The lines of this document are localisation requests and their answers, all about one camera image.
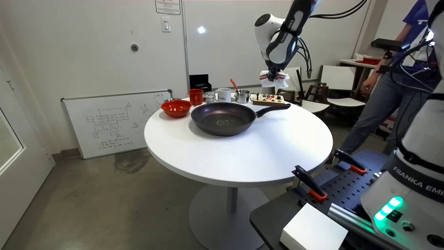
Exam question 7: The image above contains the white light switch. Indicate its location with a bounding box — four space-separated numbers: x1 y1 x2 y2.
160 17 174 35

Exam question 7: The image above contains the paper wall sign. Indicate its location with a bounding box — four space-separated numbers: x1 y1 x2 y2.
153 0 182 17

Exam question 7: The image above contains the metal cup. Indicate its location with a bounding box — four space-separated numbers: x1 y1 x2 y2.
235 89 253 106

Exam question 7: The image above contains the leaning whiteboard with drawings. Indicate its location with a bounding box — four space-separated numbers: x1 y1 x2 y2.
61 89 174 161

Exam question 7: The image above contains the red cup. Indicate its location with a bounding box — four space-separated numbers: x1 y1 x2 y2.
188 88 206 107

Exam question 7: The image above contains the person hand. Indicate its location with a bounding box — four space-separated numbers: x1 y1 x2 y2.
360 72 382 97

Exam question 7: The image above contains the white towel with red stripe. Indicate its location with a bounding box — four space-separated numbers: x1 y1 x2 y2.
258 68 292 90

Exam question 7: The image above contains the white table pedestal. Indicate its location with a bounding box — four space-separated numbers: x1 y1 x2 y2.
188 185 272 250

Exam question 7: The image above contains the wooden busy board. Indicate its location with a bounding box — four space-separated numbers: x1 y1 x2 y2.
249 93 289 107

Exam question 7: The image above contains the white box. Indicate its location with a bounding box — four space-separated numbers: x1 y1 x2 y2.
279 201 350 250

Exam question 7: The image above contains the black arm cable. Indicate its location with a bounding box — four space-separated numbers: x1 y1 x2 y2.
296 0 372 79

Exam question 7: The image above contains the background table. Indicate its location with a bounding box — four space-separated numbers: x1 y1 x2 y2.
339 57 391 72

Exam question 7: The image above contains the black frying pan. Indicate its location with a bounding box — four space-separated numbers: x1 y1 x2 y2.
190 101 293 138

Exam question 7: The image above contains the white door with window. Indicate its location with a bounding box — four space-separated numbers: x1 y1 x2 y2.
0 68 57 250

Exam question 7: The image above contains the red handled utensil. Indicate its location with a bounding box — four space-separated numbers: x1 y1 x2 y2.
229 78 242 97

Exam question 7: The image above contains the black flat device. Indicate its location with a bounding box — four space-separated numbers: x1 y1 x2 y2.
369 38 404 54

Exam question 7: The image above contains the black clamp with orange handle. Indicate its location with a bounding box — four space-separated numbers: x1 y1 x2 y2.
333 147 369 176
292 164 330 203

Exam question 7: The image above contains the black robot bench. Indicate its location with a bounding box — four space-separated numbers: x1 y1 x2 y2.
249 147 444 250

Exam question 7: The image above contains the red tray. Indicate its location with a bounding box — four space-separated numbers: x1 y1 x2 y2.
360 56 383 67

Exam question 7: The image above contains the silver aluminium rail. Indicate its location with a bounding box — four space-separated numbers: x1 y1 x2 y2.
326 201 386 239

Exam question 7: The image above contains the red bowl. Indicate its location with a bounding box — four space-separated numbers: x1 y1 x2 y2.
160 99 193 119

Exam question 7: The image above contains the white chair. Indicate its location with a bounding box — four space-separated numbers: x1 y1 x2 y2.
282 65 332 115
318 64 368 111

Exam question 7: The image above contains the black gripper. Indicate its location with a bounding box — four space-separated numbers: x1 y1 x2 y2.
265 63 289 78

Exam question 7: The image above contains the person in blue clothes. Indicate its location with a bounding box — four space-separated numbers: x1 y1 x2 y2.
339 0 444 158

